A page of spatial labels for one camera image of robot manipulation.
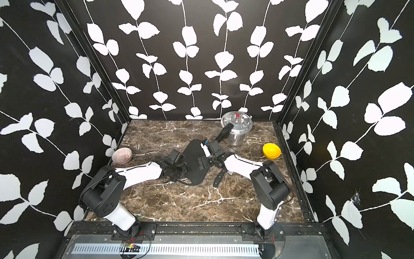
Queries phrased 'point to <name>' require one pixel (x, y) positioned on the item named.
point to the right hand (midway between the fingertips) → (205, 158)
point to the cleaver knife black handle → (220, 177)
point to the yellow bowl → (271, 151)
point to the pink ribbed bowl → (122, 155)
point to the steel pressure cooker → (242, 123)
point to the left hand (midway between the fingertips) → (190, 170)
